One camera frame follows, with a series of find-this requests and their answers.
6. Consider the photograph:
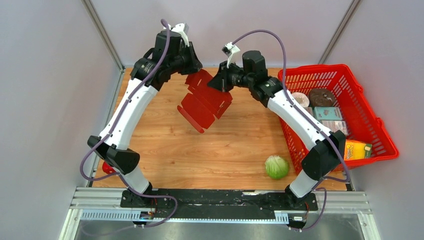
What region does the brown round package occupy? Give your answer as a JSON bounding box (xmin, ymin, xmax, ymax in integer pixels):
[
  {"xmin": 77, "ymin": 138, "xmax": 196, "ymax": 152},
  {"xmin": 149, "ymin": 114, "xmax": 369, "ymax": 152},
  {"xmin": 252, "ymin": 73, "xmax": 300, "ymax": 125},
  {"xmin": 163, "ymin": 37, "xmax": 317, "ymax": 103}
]
[{"xmin": 308, "ymin": 88, "xmax": 336, "ymax": 107}]

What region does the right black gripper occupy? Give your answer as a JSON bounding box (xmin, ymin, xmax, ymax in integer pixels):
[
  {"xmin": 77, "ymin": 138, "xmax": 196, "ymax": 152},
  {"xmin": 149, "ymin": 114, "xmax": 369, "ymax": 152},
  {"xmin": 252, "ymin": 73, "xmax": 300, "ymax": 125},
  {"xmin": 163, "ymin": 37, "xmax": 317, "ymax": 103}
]
[{"xmin": 207, "ymin": 60, "xmax": 253, "ymax": 93}]

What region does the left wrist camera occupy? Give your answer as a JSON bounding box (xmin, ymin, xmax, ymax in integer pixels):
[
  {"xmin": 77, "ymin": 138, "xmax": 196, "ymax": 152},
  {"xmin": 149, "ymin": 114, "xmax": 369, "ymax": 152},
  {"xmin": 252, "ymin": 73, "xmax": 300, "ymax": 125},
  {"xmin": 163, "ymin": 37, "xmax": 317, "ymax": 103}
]
[{"xmin": 171, "ymin": 23, "xmax": 190, "ymax": 47}]

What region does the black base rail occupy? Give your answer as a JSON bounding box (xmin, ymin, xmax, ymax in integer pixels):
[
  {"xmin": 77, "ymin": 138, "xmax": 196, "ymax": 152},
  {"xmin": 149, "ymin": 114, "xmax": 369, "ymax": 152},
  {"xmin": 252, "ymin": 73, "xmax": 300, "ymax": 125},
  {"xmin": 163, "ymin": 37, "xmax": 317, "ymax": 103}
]
[{"xmin": 120, "ymin": 188, "xmax": 319, "ymax": 224}]

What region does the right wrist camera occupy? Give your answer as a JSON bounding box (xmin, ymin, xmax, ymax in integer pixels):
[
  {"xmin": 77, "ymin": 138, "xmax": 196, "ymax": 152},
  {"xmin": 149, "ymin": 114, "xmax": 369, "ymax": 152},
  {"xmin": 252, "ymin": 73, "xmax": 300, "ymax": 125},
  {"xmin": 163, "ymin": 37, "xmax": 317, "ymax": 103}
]
[{"xmin": 222, "ymin": 41, "xmax": 241, "ymax": 69}]

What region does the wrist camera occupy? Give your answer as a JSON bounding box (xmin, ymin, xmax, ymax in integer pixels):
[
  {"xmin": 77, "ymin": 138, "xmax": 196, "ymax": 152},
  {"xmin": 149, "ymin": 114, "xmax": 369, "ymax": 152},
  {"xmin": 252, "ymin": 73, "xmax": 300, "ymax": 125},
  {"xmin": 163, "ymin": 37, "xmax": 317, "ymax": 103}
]
[
  {"xmin": 222, "ymin": 41, "xmax": 241, "ymax": 69},
  {"xmin": 171, "ymin": 23, "xmax": 190, "ymax": 47}
]

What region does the white tissue roll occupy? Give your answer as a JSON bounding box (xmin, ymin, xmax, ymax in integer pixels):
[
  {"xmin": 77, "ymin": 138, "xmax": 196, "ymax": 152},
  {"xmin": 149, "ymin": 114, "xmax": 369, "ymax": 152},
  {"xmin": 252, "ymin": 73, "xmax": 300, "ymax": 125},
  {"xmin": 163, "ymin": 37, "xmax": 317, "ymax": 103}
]
[{"xmin": 291, "ymin": 92, "xmax": 310, "ymax": 108}]

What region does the pink white carton box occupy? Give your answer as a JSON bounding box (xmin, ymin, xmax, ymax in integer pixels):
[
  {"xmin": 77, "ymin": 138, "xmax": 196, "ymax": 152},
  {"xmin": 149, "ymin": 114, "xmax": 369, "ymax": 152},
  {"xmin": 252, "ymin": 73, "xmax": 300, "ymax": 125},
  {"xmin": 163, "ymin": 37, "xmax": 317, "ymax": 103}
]
[{"xmin": 321, "ymin": 120, "xmax": 349, "ymax": 136}]

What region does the grey small box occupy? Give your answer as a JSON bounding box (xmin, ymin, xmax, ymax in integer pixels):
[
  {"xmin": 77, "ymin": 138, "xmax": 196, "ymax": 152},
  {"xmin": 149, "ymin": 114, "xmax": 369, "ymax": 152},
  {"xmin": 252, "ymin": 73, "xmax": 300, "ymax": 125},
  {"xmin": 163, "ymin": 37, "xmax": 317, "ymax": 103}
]
[{"xmin": 304, "ymin": 107, "xmax": 314, "ymax": 117}]

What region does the red paper box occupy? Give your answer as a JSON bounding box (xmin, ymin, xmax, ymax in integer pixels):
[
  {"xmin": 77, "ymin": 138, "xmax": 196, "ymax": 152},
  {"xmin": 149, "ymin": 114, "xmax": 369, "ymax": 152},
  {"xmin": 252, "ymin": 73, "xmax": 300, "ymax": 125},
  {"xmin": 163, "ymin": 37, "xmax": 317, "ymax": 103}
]
[{"xmin": 177, "ymin": 69, "xmax": 233, "ymax": 134}]

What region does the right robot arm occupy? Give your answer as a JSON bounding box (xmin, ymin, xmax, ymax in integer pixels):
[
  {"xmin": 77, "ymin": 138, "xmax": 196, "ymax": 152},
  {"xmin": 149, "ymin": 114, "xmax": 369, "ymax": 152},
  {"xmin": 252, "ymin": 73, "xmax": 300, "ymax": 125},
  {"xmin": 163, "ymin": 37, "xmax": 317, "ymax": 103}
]
[{"xmin": 207, "ymin": 50, "xmax": 346, "ymax": 210}]

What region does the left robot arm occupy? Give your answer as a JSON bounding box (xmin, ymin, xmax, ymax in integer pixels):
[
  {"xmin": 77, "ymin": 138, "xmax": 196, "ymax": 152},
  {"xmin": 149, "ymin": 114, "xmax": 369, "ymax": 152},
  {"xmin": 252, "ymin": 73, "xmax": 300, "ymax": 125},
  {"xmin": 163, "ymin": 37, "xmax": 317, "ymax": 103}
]
[{"xmin": 87, "ymin": 27, "xmax": 203, "ymax": 208}]

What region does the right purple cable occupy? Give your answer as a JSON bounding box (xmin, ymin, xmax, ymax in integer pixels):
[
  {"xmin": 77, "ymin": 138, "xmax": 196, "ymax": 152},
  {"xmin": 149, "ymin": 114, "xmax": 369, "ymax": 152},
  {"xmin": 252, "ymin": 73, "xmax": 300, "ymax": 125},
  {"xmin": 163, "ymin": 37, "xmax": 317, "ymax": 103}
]
[{"xmin": 231, "ymin": 29, "xmax": 352, "ymax": 232}]

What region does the green cabbage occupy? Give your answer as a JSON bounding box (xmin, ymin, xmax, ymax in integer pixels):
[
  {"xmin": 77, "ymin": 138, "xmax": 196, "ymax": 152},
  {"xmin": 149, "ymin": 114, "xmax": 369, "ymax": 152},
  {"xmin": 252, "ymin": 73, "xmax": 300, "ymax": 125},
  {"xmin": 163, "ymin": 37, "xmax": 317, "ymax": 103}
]
[{"xmin": 264, "ymin": 155, "xmax": 290, "ymax": 180}]

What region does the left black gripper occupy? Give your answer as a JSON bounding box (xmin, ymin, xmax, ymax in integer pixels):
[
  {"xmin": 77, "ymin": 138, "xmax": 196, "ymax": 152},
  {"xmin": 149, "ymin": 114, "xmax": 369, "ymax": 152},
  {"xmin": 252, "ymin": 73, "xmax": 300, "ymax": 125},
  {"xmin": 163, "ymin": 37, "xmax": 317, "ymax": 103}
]
[{"xmin": 168, "ymin": 42, "xmax": 204, "ymax": 76}]

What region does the teal carton box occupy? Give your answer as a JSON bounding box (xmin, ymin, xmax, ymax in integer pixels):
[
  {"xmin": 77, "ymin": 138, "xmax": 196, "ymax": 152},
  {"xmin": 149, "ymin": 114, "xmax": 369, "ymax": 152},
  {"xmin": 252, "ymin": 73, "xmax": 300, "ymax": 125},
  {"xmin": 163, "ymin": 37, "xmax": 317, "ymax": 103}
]
[{"xmin": 313, "ymin": 106, "xmax": 343, "ymax": 122}]

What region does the red plastic shopping basket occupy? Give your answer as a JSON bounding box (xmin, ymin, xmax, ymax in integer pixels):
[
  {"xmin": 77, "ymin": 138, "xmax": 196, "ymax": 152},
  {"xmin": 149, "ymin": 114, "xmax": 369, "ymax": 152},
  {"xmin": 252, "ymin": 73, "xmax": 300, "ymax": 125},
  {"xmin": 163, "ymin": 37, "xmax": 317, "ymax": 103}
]
[{"xmin": 285, "ymin": 64, "xmax": 400, "ymax": 169}]

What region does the red round object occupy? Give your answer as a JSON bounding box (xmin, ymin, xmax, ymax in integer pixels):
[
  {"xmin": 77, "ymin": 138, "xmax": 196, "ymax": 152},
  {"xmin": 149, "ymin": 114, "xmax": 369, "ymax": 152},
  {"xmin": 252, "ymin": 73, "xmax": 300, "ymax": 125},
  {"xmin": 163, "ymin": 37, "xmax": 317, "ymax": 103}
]
[{"xmin": 101, "ymin": 161, "xmax": 116, "ymax": 175}]

